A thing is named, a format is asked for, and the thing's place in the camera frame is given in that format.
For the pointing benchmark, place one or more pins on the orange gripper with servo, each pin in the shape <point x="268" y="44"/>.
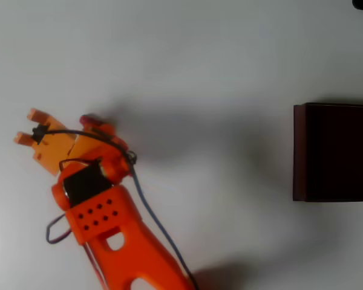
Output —
<point x="104" y="130"/>

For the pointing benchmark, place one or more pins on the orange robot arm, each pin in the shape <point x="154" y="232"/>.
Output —
<point x="115" y="235"/>

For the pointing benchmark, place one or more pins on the dark red box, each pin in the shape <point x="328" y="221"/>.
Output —
<point x="335" y="151"/>

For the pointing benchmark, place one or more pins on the small red toy object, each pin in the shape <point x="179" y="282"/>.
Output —
<point x="89" y="119"/>

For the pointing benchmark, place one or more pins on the black camera module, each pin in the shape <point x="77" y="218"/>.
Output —
<point x="38" y="133"/>

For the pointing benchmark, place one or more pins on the light orange camera mount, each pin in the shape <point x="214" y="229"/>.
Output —
<point x="57" y="148"/>

